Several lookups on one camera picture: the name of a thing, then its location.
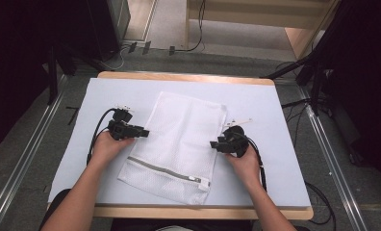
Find wooden table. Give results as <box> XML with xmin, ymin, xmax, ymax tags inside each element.
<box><xmin>91</xmin><ymin>70</ymin><xmax>315</xmax><ymax>221</ymax></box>

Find person's left hand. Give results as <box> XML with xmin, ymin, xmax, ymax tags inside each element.
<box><xmin>89</xmin><ymin>130</ymin><xmax>137</xmax><ymax>168</ymax></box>

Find metal floor rail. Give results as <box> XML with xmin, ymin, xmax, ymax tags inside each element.
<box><xmin>297</xmin><ymin>86</ymin><xmax>369</xmax><ymax>231</ymax></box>
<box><xmin>0</xmin><ymin>75</ymin><xmax>67</xmax><ymax>231</ymax></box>

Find black metal stand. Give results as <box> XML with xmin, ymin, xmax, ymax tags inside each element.
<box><xmin>260</xmin><ymin>47</ymin><xmax>341</xmax><ymax>117</ymax></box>
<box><xmin>45</xmin><ymin>43</ymin><xmax>79</xmax><ymax>106</ymax></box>

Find pale blue table mat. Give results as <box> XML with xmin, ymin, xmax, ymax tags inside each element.
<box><xmin>47</xmin><ymin>77</ymin><xmax>313</xmax><ymax>208</ymax></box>

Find light wooden shelf unit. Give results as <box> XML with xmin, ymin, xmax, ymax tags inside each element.
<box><xmin>184</xmin><ymin>0</ymin><xmax>341</xmax><ymax>61</ymax></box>

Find person's right hand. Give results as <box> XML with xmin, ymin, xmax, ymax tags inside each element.
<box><xmin>224</xmin><ymin>143</ymin><xmax>264</xmax><ymax>189</ymax></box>

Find white floor cable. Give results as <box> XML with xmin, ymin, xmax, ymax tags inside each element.
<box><xmin>104</xmin><ymin>44</ymin><xmax>131</xmax><ymax>70</ymax></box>

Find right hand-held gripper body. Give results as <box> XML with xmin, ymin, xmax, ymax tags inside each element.
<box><xmin>222</xmin><ymin>117</ymin><xmax>254</xmax><ymax>159</ymax></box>

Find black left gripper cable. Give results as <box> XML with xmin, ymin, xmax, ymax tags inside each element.
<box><xmin>86</xmin><ymin>107</ymin><xmax>117</xmax><ymax>167</ymax></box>

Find black hanging cable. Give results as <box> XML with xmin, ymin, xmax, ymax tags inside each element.
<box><xmin>174</xmin><ymin>0</ymin><xmax>208</xmax><ymax>53</ymax></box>

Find black floor cable loop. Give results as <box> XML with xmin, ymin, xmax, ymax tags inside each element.
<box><xmin>304</xmin><ymin>180</ymin><xmax>337</xmax><ymax>226</ymax></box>

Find black floor cables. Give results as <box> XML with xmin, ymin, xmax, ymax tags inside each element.
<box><xmin>280</xmin><ymin>97</ymin><xmax>312</xmax><ymax>149</ymax></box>

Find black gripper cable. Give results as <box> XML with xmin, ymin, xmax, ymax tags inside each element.
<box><xmin>86</xmin><ymin>107</ymin><xmax>117</xmax><ymax>167</ymax></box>
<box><xmin>239</xmin><ymin>132</ymin><xmax>268</xmax><ymax>193</ymax></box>

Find black cabinet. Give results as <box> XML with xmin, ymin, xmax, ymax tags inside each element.
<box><xmin>85</xmin><ymin>0</ymin><xmax>132</xmax><ymax>63</ymax></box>

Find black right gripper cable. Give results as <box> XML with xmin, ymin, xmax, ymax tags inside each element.
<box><xmin>239</xmin><ymin>132</ymin><xmax>268</xmax><ymax>193</ymax></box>

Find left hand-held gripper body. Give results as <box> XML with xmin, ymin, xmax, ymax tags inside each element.
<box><xmin>107</xmin><ymin>103</ymin><xmax>138</xmax><ymax>141</ymax></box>

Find white mesh laundry bag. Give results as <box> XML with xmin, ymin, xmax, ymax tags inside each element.
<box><xmin>116</xmin><ymin>90</ymin><xmax>228</xmax><ymax>206</ymax></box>

